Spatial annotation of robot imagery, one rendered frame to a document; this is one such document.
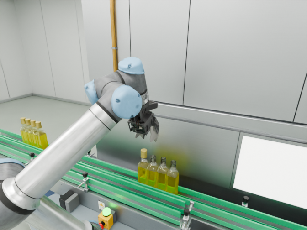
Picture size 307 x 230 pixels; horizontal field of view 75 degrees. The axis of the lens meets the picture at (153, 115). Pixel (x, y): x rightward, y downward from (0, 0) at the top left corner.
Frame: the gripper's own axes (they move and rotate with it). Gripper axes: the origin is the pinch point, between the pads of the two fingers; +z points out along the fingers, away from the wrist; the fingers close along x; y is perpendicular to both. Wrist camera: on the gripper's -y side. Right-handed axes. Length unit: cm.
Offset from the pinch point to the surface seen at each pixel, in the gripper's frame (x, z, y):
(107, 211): -23, 45, 20
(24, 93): -581, 215, -234
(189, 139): 9.9, 20.7, -22.1
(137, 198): -8.0, 37.2, 11.4
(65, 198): -53, 45, 23
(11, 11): -581, 8, -324
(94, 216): -35, 55, 23
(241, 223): 42, 42, 3
